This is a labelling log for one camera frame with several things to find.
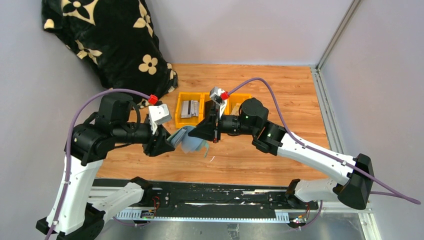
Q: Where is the green card holder wallet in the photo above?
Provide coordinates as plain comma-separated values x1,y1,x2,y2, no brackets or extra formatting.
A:
166,125,210,158

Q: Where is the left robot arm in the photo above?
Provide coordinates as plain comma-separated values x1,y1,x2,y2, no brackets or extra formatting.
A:
36,88,175,240

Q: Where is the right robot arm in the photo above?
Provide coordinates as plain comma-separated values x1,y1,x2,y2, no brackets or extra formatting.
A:
188,98,374,210

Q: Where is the black cards stack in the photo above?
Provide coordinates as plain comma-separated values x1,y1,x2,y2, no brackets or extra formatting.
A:
204,100,216,121

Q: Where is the silver cards stack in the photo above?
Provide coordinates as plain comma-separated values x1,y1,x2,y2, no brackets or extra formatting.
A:
180,100,200,119

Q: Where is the left yellow plastic bin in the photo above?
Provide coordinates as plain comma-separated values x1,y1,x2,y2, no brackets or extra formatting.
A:
175,92,204,129

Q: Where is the middle yellow plastic bin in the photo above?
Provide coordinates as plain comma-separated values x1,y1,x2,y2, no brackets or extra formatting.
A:
200,92,230,122

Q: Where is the black floral blanket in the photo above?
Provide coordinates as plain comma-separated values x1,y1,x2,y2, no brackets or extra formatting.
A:
41,0,178,98

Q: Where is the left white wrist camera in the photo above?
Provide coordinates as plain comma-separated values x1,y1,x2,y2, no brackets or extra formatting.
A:
148,103,172,134

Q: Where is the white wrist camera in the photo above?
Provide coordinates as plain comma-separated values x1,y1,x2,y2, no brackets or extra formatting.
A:
148,103,172,134
209,86,229,125

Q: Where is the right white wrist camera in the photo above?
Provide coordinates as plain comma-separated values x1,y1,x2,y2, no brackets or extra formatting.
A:
209,86,229,125

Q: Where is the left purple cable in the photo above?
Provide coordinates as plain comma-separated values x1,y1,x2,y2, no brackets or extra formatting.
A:
44,88,159,240

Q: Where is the purple cable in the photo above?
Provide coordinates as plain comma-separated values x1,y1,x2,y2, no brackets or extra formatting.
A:
44,88,159,240
220,77,422,205

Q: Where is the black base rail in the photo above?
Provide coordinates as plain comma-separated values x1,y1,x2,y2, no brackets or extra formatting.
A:
107,181,319,223

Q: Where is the aluminium frame post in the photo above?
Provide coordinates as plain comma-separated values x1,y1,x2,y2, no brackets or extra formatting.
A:
315,0,363,72

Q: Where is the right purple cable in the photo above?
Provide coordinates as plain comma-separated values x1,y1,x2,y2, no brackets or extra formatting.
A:
220,77,422,205

